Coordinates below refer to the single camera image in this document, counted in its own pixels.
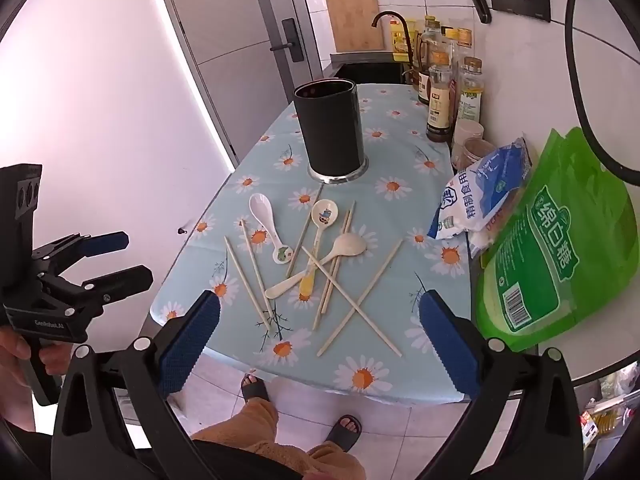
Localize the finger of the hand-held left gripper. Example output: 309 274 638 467
31 230 131 274
39 265 156 312

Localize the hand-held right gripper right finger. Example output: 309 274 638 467
418 289 587 480

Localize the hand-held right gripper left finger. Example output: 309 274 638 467
50 289 223 480

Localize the group of wooden chopsticks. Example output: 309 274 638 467
223 185 404 359

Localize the plain cream spoon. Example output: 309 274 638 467
264 233 369 300

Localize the white spoon with green print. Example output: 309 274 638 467
249 193 294 265

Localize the cartoon print spoon yellow handle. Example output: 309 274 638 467
298 198 341 297

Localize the black cylindrical utensil holder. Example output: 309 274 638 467
292 78 370 185

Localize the person's left hand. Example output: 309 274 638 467
0 326 72 411

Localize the black slipper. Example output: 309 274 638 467
239 373 271 404
322 413 364 452

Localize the person's left leg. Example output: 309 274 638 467
192 398 301 461

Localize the person's leg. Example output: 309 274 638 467
295 441 367 480
192 398 301 461

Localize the green sugar bag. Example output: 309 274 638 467
472 127 633 354

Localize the person's right leg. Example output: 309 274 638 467
295 441 367 480

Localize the white blue salt bag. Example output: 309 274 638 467
427 137 532 241

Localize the pile of colourful packets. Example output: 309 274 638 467
574 360 640 463

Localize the blue daisy print tablecloth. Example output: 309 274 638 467
149 82 474 407

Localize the brown sauce bottle pale label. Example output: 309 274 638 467
425 64 454 144

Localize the grey door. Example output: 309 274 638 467
151 0 322 167

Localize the dark bottle red white label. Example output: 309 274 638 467
417 35 442 107

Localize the steel kitchen sink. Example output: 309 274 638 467
329 51 407 87

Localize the tall clear yellow-cap bottle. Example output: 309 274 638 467
451 27 474 92

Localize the yellow cooking oil jug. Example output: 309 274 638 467
389 17 419 57

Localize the small yellow-cap bottle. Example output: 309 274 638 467
423 14 444 68

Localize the wooden cutting board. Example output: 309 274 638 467
323 0 385 54

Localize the black faucet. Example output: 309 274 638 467
370 9 419 70

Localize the black door lock handle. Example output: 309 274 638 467
269 18 306 64

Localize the black cable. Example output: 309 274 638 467
562 0 640 187

